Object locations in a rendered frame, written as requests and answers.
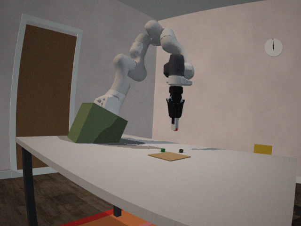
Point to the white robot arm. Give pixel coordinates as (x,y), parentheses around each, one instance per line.
(178,70)

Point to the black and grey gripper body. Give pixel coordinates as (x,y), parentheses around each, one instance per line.
(173,90)

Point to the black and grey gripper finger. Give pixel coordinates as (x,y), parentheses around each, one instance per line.
(172,111)
(179,111)

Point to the tan square mat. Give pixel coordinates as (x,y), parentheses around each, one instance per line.
(169,156)

